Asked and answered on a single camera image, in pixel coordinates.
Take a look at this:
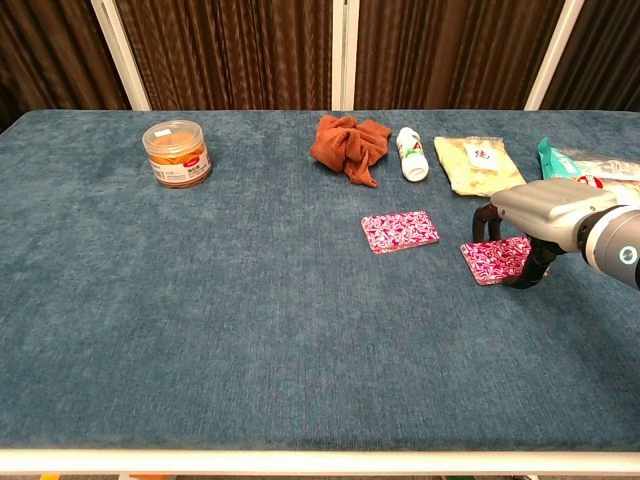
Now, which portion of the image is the white table edge bar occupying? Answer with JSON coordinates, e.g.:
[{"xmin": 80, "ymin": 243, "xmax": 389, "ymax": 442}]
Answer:
[{"xmin": 0, "ymin": 448, "xmax": 640, "ymax": 476}]

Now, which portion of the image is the rust orange crumpled cloth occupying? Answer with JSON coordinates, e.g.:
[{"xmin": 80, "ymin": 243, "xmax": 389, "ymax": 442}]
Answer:
[{"xmin": 309, "ymin": 114, "xmax": 393, "ymax": 189}]

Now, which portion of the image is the white frame post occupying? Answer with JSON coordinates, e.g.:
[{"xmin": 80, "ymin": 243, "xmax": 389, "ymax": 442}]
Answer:
[
  {"xmin": 523, "ymin": 0, "xmax": 586, "ymax": 112},
  {"xmin": 90, "ymin": 0, "xmax": 152, "ymax": 112},
  {"xmin": 331, "ymin": 0, "xmax": 360, "ymax": 112}
]

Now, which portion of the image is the small white plastic bottle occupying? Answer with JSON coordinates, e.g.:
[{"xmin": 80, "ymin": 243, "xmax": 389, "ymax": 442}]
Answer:
[{"xmin": 396, "ymin": 126, "xmax": 430, "ymax": 183}]

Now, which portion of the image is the pink patterned tissue pack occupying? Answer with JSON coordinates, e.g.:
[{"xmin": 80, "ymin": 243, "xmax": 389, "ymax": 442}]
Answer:
[{"xmin": 459, "ymin": 234, "xmax": 534, "ymax": 287}]

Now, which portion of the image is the yellow snack bag white label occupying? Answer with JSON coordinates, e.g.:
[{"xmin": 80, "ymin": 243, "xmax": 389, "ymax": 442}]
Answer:
[{"xmin": 432, "ymin": 135, "xmax": 528, "ymax": 198}]

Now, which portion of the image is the clear jar with orange snacks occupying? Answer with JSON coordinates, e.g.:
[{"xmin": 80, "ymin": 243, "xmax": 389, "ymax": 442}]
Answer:
[{"xmin": 141, "ymin": 119, "xmax": 214, "ymax": 189}]

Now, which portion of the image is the right silver and black robot hand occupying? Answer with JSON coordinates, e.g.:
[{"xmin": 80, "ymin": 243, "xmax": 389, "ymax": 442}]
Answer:
[{"xmin": 472, "ymin": 179, "xmax": 619, "ymax": 292}]

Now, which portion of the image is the brown pleated curtain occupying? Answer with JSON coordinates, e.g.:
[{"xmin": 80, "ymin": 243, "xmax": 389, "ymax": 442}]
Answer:
[{"xmin": 0, "ymin": 0, "xmax": 640, "ymax": 132}]

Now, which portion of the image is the green and clear snack package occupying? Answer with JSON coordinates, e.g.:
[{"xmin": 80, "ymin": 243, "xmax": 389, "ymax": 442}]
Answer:
[{"xmin": 537, "ymin": 137, "xmax": 640, "ymax": 202}]

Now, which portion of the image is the blue fabric table cover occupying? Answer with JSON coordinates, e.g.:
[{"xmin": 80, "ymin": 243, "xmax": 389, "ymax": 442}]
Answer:
[{"xmin": 0, "ymin": 109, "xmax": 640, "ymax": 454}]

